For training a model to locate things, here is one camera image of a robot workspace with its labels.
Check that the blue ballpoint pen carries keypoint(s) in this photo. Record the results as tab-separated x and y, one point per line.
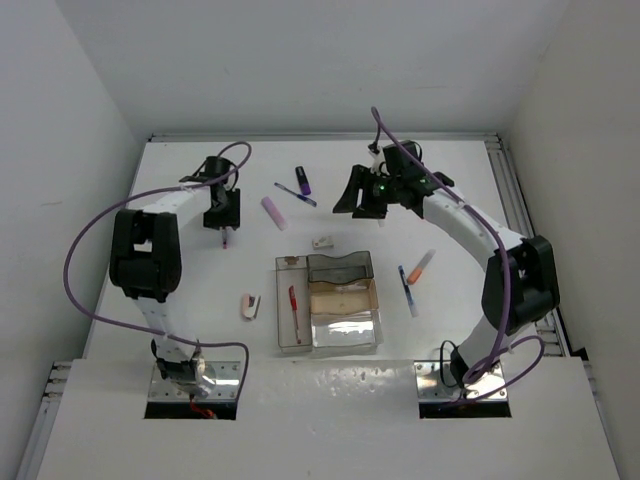
299	196

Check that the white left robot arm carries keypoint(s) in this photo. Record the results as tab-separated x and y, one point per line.
146	264

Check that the metal base plate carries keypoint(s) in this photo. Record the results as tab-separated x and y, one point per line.
436	384
217	382

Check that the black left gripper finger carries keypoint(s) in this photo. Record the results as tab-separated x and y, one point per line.
233	218
215	216

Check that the amber clear tray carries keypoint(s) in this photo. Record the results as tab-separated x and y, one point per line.
343	299

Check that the long smoky clear tray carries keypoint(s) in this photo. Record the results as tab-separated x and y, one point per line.
293	270

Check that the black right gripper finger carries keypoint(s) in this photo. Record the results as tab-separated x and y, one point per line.
372	188
348	202

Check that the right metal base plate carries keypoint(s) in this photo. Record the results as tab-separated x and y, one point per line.
436	384

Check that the orange pastel highlighter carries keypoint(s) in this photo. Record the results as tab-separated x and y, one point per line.
418	270

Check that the red ballpoint pen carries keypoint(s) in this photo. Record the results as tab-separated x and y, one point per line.
294	308

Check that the blue gel pen clear cap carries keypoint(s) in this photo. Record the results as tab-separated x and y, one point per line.
409	297

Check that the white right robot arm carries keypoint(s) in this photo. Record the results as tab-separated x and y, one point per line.
520	285

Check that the grey clear tray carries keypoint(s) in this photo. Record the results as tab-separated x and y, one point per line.
340	270

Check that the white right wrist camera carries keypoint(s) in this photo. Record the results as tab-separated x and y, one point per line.
378	166

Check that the pink mini stapler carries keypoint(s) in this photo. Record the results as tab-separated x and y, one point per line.
250	306

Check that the clear transparent tray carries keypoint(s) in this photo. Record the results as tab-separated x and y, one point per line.
358	333

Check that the purple black highlighter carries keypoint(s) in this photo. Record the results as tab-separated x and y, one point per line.
303	181

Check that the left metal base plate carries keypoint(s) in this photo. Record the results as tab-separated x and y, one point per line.
217	382

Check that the yellow black highlighter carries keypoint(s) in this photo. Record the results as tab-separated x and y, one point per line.
225	238

